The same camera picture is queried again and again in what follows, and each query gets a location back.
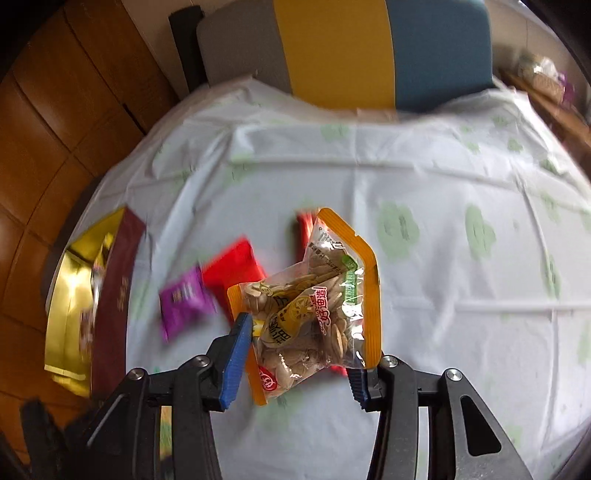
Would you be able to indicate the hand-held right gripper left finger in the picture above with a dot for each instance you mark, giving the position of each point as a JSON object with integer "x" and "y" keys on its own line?
{"x": 236, "y": 360}

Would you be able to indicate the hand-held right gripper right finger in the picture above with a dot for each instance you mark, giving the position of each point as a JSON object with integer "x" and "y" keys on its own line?
{"x": 362, "y": 385}

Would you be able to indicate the purple snack packet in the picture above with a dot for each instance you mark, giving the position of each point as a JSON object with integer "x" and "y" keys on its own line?
{"x": 184, "y": 300}

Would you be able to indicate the large red snack packet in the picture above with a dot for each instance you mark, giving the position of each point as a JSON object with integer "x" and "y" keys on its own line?
{"x": 235, "y": 267}

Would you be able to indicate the orange-edged seed packet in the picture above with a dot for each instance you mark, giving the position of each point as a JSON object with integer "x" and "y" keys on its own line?
{"x": 314, "y": 304}

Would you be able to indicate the gold tin box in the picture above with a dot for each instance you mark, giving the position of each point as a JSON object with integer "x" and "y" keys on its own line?
{"x": 92, "y": 300}

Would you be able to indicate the small red foil candy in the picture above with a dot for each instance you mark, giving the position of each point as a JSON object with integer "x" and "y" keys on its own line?
{"x": 302, "y": 230}

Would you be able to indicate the white green-print tablecloth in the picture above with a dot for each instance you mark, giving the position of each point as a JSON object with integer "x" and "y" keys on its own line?
{"x": 415, "y": 207}

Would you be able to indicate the wooden side desk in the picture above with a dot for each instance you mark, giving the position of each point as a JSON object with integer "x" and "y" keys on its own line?
{"x": 554, "y": 117}

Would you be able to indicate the grey yellow blue chair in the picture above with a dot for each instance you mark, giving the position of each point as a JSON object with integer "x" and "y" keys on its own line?
{"x": 346, "y": 46}

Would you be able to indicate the tissue box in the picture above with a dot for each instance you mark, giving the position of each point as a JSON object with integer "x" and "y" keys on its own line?
{"x": 538, "y": 71}

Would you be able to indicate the small purple box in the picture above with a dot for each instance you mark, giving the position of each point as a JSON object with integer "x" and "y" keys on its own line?
{"x": 568, "y": 90}

